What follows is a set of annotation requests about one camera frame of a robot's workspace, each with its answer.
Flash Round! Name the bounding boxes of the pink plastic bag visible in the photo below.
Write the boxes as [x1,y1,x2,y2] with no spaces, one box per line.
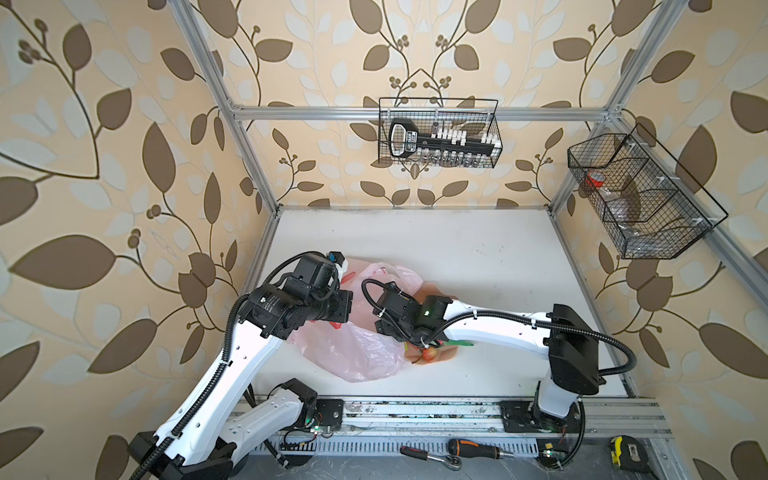
[288,259,423,383]

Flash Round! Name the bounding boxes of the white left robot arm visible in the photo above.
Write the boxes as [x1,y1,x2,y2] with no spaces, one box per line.
[129,251,353,479]

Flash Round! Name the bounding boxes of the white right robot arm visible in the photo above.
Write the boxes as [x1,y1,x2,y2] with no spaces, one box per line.
[361,280,637,423]

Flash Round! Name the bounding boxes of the peach wavy fruit plate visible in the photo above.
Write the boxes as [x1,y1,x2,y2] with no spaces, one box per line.
[405,282,458,365]

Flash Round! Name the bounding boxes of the red green dragon fruit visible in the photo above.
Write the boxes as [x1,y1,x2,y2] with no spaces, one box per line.
[404,340,474,361]

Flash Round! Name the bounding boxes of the orange black screwdriver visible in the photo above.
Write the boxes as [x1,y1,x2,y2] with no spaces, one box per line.
[447,438,514,460]

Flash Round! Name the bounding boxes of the black socket set holder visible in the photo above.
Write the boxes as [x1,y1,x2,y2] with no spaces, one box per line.
[384,119,503,160]

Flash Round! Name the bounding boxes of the yellow black tape measure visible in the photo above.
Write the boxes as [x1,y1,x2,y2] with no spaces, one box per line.
[610,435,651,474]

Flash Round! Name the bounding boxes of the red handled ratchet wrench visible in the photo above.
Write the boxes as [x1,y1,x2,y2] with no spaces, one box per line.
[399,446,462,471]

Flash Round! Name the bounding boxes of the back wire basket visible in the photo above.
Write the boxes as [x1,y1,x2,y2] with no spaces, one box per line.
[378,96,503,169]

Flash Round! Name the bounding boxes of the wire basket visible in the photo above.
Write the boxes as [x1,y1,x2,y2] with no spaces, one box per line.
[378,96,503,169]
[567,124,728,260]

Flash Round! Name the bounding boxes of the black corrugated cable conduit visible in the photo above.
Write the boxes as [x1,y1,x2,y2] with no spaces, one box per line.
[359,278,638,378]

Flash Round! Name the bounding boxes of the right wire basket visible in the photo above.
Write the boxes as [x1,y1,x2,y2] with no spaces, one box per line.
[567,124,728,260]

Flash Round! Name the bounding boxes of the aluminium frame post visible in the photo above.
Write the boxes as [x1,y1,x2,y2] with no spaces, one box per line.
[170,1,280,217]

